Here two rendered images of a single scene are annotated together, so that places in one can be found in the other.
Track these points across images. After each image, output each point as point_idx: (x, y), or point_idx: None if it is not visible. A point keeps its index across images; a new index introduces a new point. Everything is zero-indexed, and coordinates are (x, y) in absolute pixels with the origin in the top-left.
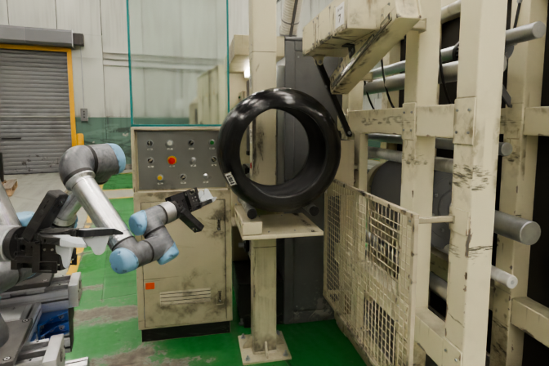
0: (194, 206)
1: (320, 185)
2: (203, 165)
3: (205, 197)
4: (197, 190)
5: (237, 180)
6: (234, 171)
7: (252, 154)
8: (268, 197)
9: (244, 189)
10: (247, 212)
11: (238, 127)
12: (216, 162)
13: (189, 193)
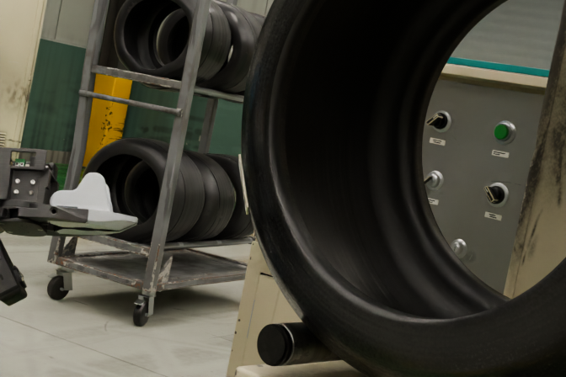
0: (3, 206)
1: (555, 313)
2: (459, 208)
3: (75, 199)
4: (42, 161)
5: (249, 193)
6: (248, 152)
7: (528, 172)
8: (328, 293)
9: (264, 236)
10: (261, 330)
11: None
12: (504, 210)
13: (6, 158)
